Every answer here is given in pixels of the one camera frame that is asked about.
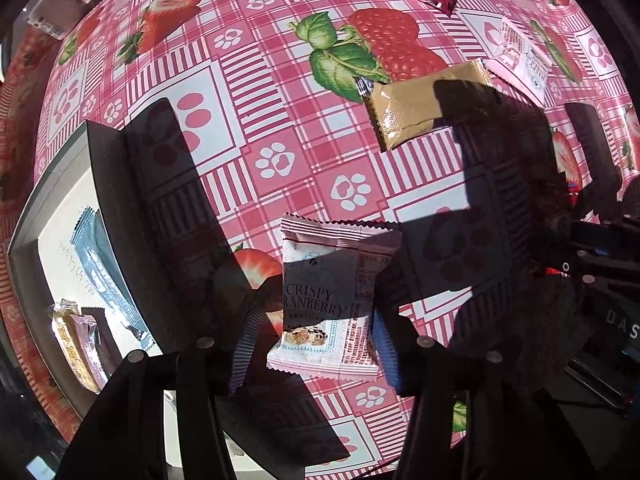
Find pink wafer packet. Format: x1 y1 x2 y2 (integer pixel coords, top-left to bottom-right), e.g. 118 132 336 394
70 314 115 393

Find white crispy cranberry snack packet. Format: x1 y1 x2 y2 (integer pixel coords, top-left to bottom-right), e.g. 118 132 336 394
267 214 402 380

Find blue wafer packet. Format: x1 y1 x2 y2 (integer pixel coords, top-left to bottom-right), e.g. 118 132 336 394
70 207 155 351

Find white shallow cardboard box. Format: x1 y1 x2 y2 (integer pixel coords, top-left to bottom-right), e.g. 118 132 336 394
5 119 166 418

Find white pink small snack packet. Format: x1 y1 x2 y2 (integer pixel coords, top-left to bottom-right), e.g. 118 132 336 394
483 18 552 106

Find strawberry pattern pink tablecloth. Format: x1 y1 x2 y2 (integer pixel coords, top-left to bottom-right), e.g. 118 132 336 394
0 0 640 480

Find yellow rice cracker packet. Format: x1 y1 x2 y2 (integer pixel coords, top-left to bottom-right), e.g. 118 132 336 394
49 300 100 393

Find gold brown snack bar packet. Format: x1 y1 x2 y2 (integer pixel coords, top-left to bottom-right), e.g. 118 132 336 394
355 58 500 152

